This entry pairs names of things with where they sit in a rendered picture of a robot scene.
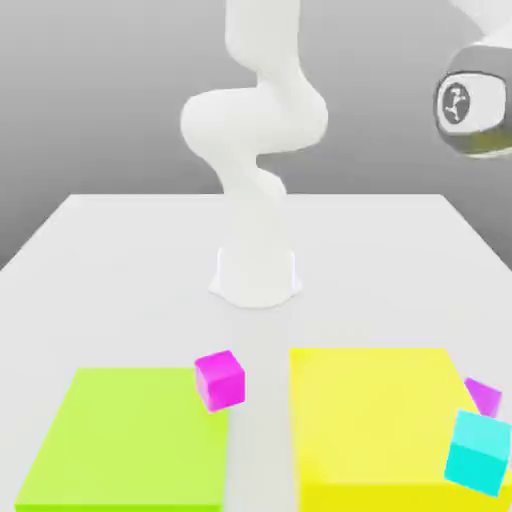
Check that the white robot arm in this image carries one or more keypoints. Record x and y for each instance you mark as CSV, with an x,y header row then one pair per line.
x,y
256,116

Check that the small magenta cube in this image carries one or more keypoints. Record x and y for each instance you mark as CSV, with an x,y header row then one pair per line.
x,y
220,380
484,396

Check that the small cyan cube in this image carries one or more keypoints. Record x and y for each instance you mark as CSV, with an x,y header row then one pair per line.
x,y
476,456

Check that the large yellow box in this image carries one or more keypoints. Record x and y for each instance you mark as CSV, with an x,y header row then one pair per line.
x,y
372,420

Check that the large lime green box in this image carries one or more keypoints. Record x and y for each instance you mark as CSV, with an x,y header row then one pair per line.
x,y
128,440

